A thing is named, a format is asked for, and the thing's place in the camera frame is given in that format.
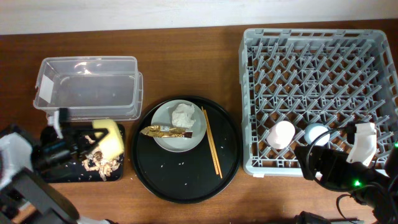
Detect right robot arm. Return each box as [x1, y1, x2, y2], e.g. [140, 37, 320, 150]
[294, 146, 397, 223]

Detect pink cup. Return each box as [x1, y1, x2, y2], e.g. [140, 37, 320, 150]
[266, 121, 295, 149]

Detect clear plastic storage bin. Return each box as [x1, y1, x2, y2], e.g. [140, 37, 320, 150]
[33, 56, 144, 121]

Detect yellow bowl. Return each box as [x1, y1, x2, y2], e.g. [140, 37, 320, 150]
[92, 119, 124, 161]

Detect grey dishwasher rack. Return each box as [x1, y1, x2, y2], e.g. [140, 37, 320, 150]
[239, 29, 397, 177]

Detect gold snack wrapper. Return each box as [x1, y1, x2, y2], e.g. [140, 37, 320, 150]
[140, 126, 193, 138]

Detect blue cup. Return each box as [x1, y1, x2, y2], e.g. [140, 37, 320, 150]
[304, 123, 330, 146]

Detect white tissue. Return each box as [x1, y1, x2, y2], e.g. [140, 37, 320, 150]
[172, 103, 196, 129]

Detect right wooden chopstick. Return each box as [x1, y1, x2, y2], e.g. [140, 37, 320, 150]
[205, 110, 223, 179]

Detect food scraps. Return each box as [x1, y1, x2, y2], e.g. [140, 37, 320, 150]
[82, 146, 121, 181]

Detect round black serving tray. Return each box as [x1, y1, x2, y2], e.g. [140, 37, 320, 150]
[131, 96, 243, 203]

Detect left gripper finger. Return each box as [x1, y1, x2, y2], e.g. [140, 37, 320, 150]
[74, 128, 109, 146]
[77, 141, 100, 161]

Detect wooden chopstick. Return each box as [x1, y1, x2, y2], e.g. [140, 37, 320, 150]
[201, 107, 220, 175]
[205, 110, 223, 179]

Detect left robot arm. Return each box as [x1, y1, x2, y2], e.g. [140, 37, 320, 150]
[1, 124, 112, 224]

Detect grey ceramic plate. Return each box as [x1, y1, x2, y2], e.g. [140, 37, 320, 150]
[151, 100, 206, 152]

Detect black rectangular tray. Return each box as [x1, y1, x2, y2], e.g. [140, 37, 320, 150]
[39, 123, 126, 184]

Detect left wooden chopstick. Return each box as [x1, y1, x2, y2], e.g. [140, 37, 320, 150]
[201, 107, 220, 175]

